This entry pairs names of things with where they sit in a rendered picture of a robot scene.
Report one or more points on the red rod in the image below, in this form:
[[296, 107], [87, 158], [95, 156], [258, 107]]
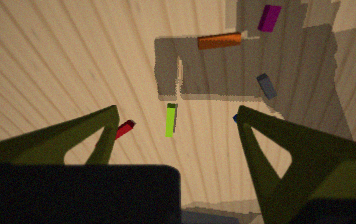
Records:
[[124, 128]]

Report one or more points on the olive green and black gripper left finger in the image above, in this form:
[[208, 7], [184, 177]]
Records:
[[48, 146]]

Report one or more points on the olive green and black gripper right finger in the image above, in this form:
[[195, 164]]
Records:
[[323, 165]]

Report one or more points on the grey rectangular bar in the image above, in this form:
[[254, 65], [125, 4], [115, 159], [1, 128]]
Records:
[[266, 85]]

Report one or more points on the magenta rod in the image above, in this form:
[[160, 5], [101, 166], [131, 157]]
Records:
[[269, 18]]

